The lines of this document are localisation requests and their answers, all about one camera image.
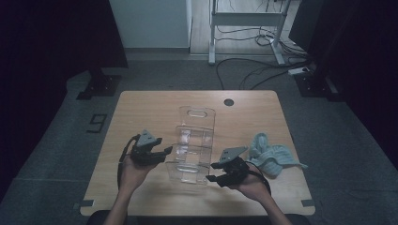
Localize white power strip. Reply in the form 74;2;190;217
287;66;312;77

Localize light blue towel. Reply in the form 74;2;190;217
248;132;309;178

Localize person's left hand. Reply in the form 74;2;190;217
118;154;161;195

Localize clear acrylic divided organizer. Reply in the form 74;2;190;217
165;105;217;186

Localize dark curtain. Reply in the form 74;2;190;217
288;0;398;172
0;0;129;201

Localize white metal desk frame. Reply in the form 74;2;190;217
208;0;292;66

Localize long black floor cable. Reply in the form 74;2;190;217
215;57;311;91

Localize bundle of cables under desk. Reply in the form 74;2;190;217
215;24;309;59

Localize black stand base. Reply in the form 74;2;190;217
76;68;122;101
294;73;344;102

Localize short black floor cable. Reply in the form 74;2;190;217
238;66;290;91

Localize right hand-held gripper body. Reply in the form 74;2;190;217
218;145;252;188

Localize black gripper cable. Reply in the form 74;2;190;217
245;160;272;195
116;134;142;188

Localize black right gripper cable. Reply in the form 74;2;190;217
245;160;272;195

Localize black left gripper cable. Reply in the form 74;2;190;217
116;134;142;188

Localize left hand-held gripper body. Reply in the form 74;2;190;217
130;128;167;166

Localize person's right hand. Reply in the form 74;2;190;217
229;166;271;204

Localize person's dark clothing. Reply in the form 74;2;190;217
85;209;314;225

